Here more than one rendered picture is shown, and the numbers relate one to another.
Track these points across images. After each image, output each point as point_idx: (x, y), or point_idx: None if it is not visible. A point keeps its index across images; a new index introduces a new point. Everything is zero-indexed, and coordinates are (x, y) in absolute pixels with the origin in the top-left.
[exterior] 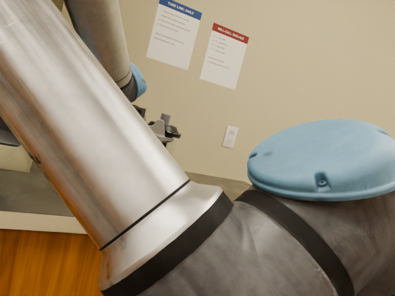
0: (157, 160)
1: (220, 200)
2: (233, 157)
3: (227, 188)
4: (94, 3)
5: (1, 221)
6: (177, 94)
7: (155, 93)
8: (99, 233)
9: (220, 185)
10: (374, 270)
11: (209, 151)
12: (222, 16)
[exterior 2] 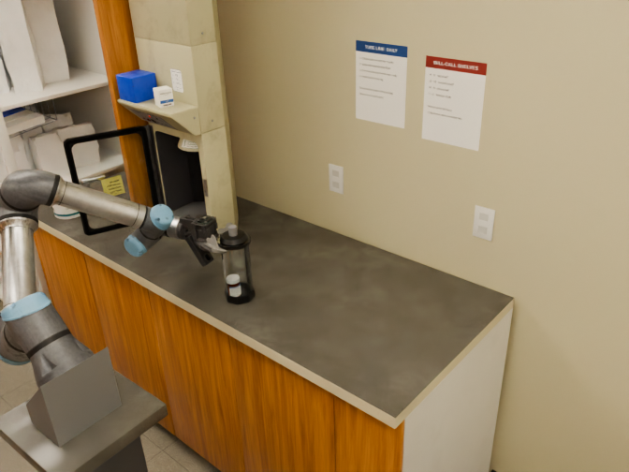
0: (8, 295)
1: None
2: (495, 254)
3: (418, 301)
4: (74, 209)
5: (149, 287)
6: (399, 161)
7: (373, 160)
8: None
9: (417, 294)
10: (14, 342)
11: (456, 241)
12: (437, 42)
